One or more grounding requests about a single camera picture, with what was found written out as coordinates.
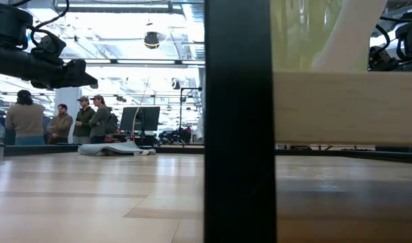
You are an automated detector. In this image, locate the black vertical post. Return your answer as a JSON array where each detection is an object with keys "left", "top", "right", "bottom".
[{"left": 204, "top": 0, "right": 277, "bottom": 243}]

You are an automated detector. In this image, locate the light wooden shelf board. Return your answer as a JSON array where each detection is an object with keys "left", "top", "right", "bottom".
[{"left": 274, "top": 71, "right": 412, "bottom": 146}]

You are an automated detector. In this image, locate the black pole stand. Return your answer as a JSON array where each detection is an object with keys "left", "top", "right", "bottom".
[{"left": 179, "top": 86, "right": 203, "bottom": 148}]

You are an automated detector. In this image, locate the dark backpack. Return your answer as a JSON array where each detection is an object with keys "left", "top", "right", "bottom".
[{"left": 105, "top": 113, "right": 120, "bottom": 135}]

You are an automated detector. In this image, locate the thin white curved cable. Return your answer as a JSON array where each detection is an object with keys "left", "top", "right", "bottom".
[{"left": 131, "top": 76, "right": 151, "bottom": 141}]

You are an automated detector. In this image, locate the black ceiling dome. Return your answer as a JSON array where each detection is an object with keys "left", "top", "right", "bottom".
[{"left": 144, "top": 31, "right": 160, "bottom": 50}]

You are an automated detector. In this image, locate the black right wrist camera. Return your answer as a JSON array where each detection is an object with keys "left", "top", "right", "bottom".
[{"left": 367, "top": 45, "right": 401, "bottom": 72}]

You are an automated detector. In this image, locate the white pillar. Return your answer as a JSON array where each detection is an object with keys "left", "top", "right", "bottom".
[{"left": 53, "top": 87, "right": 82, "bottom": 144}]

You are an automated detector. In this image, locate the black monitor stand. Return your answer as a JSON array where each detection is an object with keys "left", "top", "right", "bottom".
[{"left": 138, "top": 107, "right": 148, "bottom": 146}]

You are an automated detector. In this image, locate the dark desk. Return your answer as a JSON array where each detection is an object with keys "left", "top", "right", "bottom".
[{"left": 104, "top": 133, "right": 158, "bottom": 148}]

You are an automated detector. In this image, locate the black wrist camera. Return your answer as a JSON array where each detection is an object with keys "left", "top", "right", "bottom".
[
  {"left": 367, "top": 45, "right": 401, "bottom": 72},
  {"left": 30, "top": 33, "right": 67, "bottom": 65}
]

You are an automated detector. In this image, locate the red and black pile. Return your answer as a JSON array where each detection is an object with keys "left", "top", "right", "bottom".
[{"left": 157, "top": 126, "right": 193, "bottom": 145}]

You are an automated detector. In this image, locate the long ceiling light strip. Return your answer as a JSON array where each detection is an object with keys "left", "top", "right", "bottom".
[{"left": 84, "top": 59, "right": 206, "bottom": 66}]

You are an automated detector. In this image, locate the blue-grey folded cloth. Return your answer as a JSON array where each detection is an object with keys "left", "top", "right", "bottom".
[{"left": 78, "top": 140, "right": 156, "bottom": 157}]

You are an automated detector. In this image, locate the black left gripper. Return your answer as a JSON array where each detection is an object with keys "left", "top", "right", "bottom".
[{"left": 22, "top": 57, "right": 99, "bottom": 90}]

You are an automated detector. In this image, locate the black monitor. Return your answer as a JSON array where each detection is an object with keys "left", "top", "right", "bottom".
[{"left": 119, "top": 106, "right": 161, "bottom": 132}]

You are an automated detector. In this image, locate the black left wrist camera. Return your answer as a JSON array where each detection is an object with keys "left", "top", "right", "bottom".
[{"left": 30, "top": 33, "right": 67, "bottom": 65}]

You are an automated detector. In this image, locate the tall yellow-green mug white handle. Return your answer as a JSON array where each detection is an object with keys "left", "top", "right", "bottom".
[{"left": 269, "top": 0, "right": 388, "bottom": 73}]

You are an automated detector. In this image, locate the person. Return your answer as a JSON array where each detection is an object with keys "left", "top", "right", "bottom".
[
  {"left": 46, "top": 103, "right": 74, "bottom": 145},
  {"left": 72, "top": 96, "right": 96, "bottom": 145},
  {"left": 89, "top": 94, "right": 111, "bottom": 145},
  {"left": 5, "top": 89, "right": 46, "bottom": 146}
]

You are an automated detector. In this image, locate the black table edge rail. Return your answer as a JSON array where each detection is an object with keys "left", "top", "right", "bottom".
[{"left": 0, "top": 143, "right": 412, "bottom": 165}]

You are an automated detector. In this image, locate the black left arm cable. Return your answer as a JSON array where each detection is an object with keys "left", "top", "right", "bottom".
[{"left": 9, "top": 0, "right": 70, "bottom": 47}]

